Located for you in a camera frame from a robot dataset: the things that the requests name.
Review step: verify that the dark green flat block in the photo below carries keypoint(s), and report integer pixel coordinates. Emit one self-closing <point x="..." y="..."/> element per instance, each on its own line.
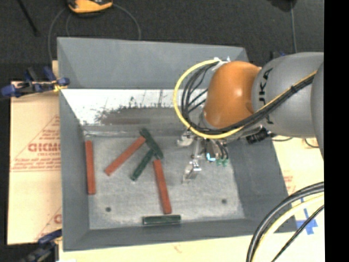
<point x="141" y="165"/>
<point x="161" y="220"/>
<point x="151" y="143"/>

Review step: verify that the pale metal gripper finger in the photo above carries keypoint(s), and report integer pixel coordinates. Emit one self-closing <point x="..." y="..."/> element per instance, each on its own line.
<point x="196" y="169"/>
<point x="187" y="175"/>

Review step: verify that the brown cardboard board, red print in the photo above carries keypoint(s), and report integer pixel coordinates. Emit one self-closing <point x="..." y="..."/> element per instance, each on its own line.
<point x="32" y="190"/>

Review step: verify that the black cylinder on white bracket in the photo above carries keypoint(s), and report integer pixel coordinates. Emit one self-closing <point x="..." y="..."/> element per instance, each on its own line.
<point x="256" y="137"/>

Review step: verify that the red-brown flat block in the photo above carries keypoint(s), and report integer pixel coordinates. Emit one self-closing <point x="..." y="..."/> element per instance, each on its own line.
<point x="90" y="168"/>
<point x="162" y="187"/>
<point x="124" y="156"/>

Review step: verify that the grey metal bin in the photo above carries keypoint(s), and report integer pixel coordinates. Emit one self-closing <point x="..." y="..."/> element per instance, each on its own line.
<point x="131" y="201"/>

